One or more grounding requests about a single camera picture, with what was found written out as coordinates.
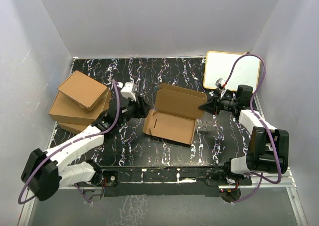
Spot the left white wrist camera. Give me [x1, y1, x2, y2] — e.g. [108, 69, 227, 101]
[121, 82, 137, 101]

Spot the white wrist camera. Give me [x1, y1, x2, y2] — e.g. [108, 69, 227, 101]
[121, 82, 137, 101]
[215, 78, 227, 92]

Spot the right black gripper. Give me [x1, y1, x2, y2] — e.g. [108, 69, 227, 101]
[199, 90, 239, 116]

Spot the brown cardboard box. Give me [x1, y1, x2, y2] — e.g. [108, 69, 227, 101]
[143, 83, 207, 145]

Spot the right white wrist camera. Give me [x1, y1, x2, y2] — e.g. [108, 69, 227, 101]
[215, 78, 227, 92]

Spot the middle folded cardboard box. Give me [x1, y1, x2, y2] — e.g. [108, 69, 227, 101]
[48, 92, 111, 125]

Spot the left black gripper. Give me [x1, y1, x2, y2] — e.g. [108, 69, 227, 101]
[117, 95, 150, 127]

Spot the top small folded cardboard box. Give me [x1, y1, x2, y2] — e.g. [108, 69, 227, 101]
[57, 70, 109, 111]

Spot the bottom folded cardboard box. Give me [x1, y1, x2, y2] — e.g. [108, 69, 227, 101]
[58, 122, 88, 134]

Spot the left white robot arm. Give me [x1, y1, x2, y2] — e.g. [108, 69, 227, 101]
[21, 96, 151, 201]

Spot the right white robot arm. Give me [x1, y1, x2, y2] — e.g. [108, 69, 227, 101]
[199, 85, 289, 185]

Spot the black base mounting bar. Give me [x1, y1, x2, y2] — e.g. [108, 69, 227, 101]
[74, 167, 252, 198]

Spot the aluminium frame rail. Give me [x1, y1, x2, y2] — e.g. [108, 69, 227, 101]
[18, 168, 307, 226]

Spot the white board yellow frame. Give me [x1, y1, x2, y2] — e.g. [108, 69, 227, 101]
[203, 51, 261, 91]

